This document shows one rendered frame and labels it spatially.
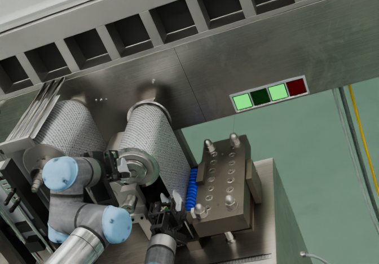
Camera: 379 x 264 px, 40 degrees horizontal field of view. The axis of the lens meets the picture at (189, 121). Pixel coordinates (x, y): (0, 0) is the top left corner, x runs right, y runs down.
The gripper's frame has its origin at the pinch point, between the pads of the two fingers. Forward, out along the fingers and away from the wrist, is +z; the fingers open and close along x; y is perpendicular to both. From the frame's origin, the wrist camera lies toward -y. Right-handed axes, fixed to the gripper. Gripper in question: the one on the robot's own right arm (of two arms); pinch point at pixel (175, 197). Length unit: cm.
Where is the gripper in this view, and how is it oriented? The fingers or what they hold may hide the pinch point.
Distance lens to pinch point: 162.3
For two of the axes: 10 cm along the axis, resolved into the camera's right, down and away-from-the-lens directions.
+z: 1.1, -5.6, 8.2
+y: -3.6, -7.9, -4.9
